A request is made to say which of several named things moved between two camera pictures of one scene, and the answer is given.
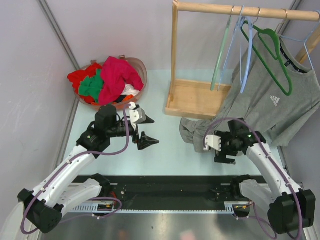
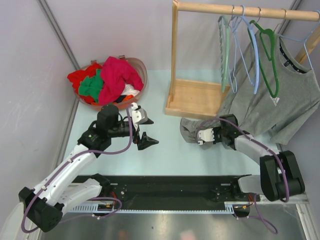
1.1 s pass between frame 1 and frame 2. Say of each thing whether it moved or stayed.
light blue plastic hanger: moved
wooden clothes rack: stayed
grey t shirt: stayed
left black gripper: stayed
